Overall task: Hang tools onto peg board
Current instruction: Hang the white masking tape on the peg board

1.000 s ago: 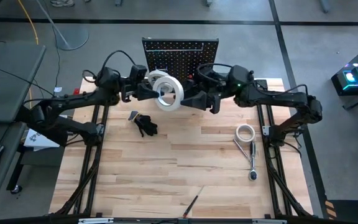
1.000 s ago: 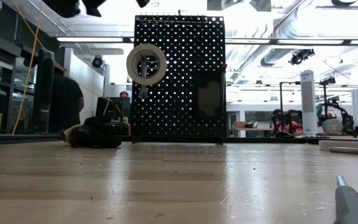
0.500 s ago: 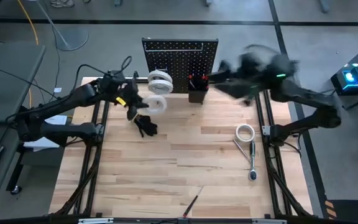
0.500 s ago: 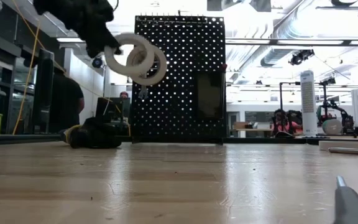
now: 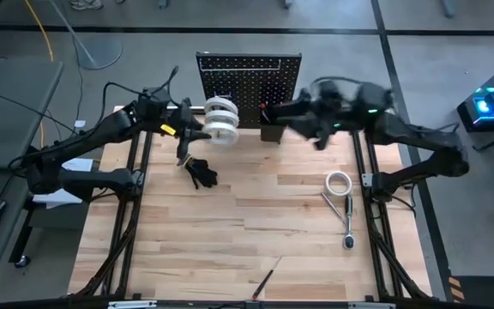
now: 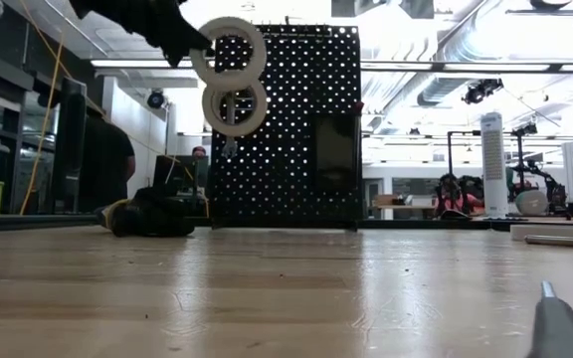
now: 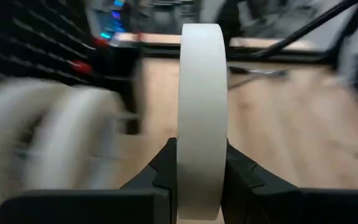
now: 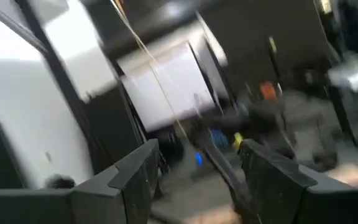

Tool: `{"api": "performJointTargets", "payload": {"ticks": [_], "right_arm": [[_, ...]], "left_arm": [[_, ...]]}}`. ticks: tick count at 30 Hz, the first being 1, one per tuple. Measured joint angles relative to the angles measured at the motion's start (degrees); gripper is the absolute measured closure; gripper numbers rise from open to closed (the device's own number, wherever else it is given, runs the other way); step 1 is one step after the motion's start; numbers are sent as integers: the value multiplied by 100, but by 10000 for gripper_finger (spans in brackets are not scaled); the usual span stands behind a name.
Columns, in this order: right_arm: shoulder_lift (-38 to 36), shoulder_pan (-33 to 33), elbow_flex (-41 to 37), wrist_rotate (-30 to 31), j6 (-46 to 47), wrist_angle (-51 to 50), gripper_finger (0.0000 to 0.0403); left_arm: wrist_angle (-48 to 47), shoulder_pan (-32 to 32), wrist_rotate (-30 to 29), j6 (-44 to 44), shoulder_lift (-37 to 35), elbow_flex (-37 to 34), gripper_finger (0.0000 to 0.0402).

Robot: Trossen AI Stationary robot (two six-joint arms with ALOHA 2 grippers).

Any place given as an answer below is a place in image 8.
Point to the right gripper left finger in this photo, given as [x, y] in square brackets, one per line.
[98, 202]

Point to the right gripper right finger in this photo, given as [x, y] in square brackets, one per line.
[306, 202]

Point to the white board panel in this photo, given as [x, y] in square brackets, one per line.
[172, 87]

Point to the orange red block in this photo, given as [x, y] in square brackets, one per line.
[268, 91]

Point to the black metal table frame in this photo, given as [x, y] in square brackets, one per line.
[225, 174]

